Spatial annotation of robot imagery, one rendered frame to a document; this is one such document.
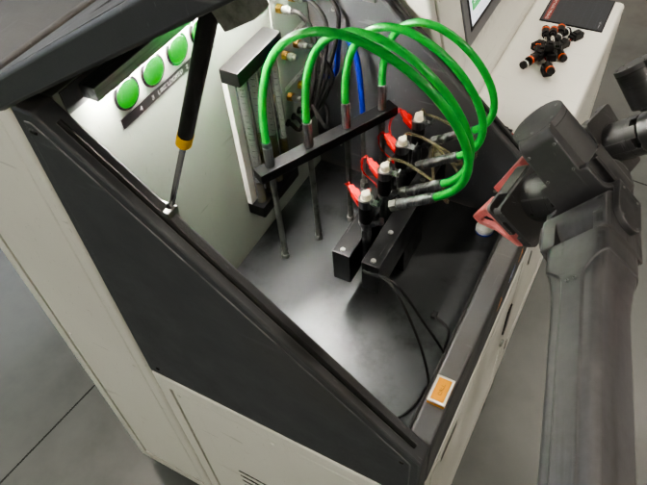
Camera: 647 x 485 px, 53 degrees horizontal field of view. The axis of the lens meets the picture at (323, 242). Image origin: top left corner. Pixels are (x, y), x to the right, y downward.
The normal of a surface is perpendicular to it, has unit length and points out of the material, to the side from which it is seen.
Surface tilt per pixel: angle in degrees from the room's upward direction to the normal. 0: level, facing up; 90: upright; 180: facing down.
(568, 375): 47
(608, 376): 41
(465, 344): 0
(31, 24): 0
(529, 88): 0
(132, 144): 90
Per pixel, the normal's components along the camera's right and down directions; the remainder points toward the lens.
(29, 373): -0.07, -0.65
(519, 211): 0.38, -0.04
